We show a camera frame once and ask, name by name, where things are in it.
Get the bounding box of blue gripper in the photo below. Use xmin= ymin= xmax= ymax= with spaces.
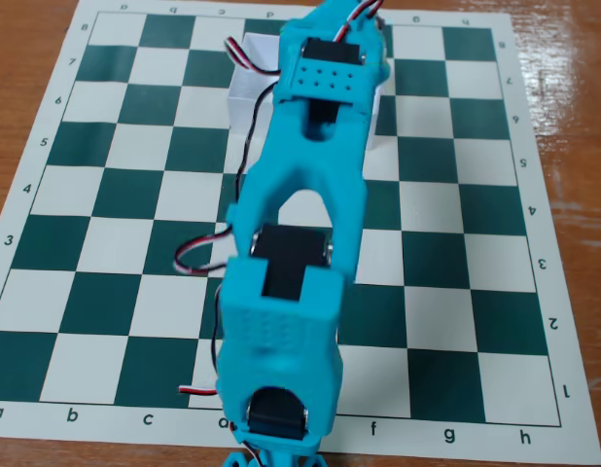
xmin=300 ymin=0 xmax=387 ymax=36

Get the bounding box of white rectangular open box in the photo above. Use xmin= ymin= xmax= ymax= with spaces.
xmin=226 ymin=31 xmax=395 ymax=149

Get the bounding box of green white chessboard mat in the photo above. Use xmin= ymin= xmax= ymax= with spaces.
xmin=0 ymin=0 xmax=601 ymax=466

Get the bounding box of looped red white black cable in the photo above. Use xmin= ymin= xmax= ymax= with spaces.
xmin=335 ymin=0 xmax=385 ymax=46

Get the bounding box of red white black cable bundle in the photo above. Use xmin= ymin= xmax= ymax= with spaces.
xmin=173 ymin=35 xmax=283 ymax=396

